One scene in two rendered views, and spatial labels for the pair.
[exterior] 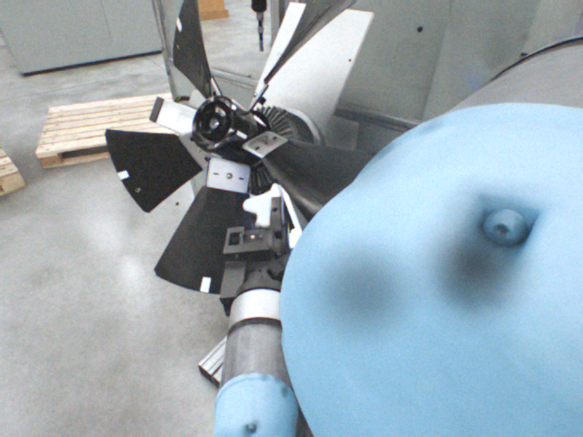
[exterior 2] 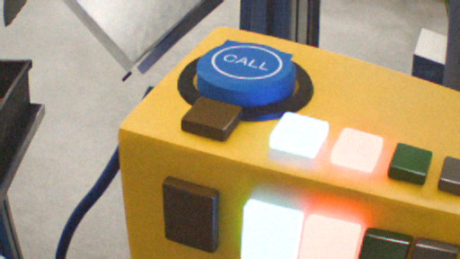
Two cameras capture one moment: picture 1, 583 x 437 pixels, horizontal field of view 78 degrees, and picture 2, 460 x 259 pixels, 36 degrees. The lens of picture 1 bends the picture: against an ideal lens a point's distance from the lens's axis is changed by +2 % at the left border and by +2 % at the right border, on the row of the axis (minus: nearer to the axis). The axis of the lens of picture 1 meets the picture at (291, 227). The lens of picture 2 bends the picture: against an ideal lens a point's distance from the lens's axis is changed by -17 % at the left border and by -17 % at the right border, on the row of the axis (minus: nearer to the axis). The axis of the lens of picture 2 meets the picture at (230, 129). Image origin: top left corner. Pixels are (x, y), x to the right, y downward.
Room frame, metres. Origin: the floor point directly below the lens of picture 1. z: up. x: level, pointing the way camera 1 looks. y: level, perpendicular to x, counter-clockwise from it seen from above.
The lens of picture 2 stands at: (0.58, -0.67, 1.24)
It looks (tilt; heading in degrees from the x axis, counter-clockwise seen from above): 33 degrees down; 75
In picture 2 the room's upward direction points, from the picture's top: 2 degrees clockwise
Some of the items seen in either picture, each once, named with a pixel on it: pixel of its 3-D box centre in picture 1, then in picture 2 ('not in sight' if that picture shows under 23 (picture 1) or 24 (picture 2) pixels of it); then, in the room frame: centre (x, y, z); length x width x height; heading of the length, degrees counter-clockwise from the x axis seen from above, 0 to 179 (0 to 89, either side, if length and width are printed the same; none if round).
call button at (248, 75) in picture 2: not in sight; (246, 76); (0.67, -0.39, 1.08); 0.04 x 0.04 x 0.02
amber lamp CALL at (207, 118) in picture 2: not in sight; (211, 119); (0.65, -0.41, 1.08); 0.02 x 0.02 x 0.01; 53
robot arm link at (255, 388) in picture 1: (258, 388); not in sight; (0.17, 0.03, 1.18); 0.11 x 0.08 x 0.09; 0
